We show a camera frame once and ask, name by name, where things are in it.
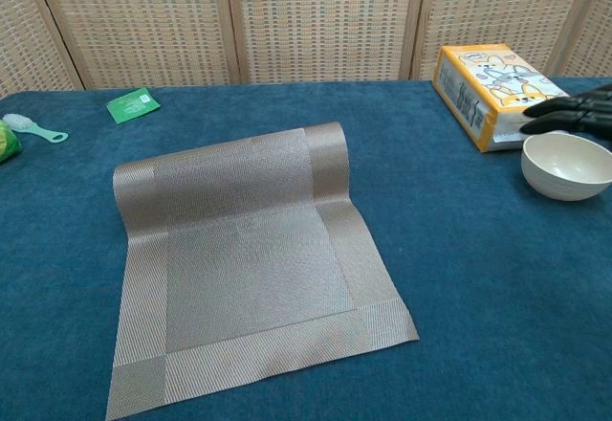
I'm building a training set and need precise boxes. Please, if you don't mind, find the mint green handled brush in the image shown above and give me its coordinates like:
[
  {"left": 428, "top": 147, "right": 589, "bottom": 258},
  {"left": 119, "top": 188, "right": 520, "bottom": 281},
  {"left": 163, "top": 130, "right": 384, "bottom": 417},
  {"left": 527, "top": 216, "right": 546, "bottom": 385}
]
[{"left": 2, "top": 113, "right": 70, "bottom": 145}]

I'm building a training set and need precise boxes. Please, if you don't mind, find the orange corgi print tissue box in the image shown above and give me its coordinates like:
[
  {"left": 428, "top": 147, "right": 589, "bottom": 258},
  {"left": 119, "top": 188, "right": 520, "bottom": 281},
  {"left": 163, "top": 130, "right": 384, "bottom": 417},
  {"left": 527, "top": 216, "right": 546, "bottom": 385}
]
[{"left": 430, "top": 42, "right": 573, "bottom": 154}]

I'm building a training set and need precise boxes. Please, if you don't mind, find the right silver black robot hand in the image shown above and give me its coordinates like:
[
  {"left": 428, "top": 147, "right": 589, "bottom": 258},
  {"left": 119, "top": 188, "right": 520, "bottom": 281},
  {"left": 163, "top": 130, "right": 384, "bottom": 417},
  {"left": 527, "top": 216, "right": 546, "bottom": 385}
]
[{"left": 519, "top": 82, "right": 612, "bottom": 143}]

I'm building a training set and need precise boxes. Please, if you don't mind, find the cream white bowl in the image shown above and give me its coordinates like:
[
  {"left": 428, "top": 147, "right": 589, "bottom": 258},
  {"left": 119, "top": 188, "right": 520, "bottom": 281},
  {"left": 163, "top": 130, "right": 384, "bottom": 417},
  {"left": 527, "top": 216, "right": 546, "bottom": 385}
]
[{"left": 520, "top": 132, "right": 612, "bottom": 202}]

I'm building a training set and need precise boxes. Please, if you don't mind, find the woven rattan screen panel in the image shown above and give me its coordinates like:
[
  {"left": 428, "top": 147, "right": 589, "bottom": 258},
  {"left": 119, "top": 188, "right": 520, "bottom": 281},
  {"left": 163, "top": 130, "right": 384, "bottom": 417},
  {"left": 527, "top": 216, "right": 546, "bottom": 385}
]
[
  {"left": 223, "top": 0, "right": 428, "bottom": 86},
  {"left": 0, "top": 0, "right": 86, "bottom": 100},
  {"left": 410, "top": 0, "right": 604, "bottom": 81},
  {"left": 29, "top": 0, "right": 243, "bottom": 91},
  {"left": 547, "top": 0, "right": 612, "bottom": 78}
]

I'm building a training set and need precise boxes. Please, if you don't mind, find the brown woven placemat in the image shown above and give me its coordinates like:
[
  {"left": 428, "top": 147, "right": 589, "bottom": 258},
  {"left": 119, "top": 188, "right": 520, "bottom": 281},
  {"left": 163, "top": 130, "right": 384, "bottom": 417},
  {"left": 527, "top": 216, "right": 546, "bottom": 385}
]
[{"left": 104, "top": 122, "right": 421, "bottom": 421}]

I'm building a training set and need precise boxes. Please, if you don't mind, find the green yellow tissue pack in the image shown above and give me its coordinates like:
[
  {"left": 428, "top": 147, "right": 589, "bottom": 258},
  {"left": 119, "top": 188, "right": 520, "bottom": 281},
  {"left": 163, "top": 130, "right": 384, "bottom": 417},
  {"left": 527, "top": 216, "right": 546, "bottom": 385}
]
[{"left": 0, "top": 120, "right": 24, "bottom": 165}]

